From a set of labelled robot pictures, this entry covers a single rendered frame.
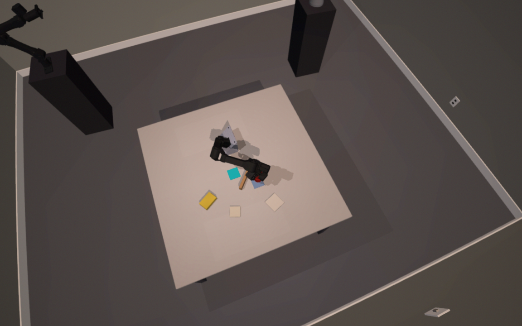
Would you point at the beige square tile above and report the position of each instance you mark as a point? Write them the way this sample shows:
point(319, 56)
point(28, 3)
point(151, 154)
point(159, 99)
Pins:
point(235, 211)

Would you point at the yellow rectangular block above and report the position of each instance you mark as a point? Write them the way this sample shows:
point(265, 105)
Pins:
point(207, 201)

